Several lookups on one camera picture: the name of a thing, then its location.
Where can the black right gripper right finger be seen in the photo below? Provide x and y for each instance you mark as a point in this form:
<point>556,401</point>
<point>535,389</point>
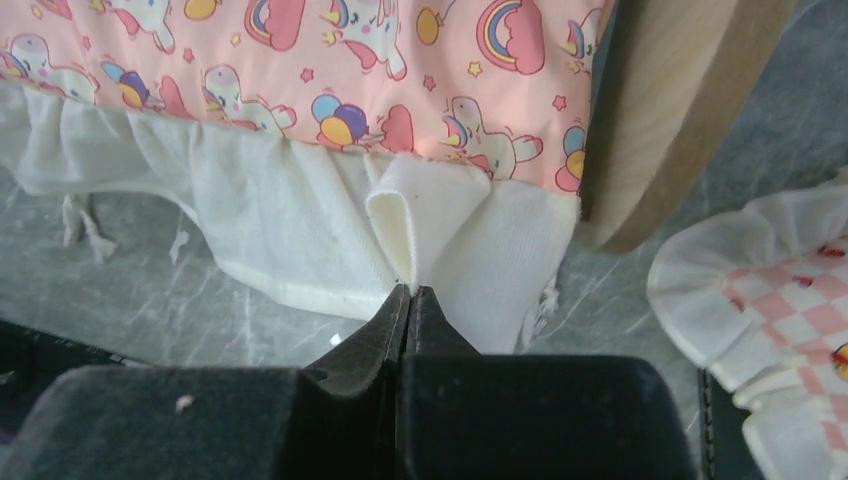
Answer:
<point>465,415</point>

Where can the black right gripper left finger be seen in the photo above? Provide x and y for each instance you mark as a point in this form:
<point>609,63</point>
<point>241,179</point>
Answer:
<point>332,419</point>

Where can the pink unicorn print mattress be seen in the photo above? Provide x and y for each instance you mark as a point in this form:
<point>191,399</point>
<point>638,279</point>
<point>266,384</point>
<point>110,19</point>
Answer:
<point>327,150</point>

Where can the wooden pet bed frame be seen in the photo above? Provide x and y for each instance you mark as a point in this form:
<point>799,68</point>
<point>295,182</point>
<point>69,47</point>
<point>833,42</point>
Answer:
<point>674,80</point>

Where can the pink checkered duck pillow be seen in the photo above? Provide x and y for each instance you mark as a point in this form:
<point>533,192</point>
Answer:
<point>758,298</point>

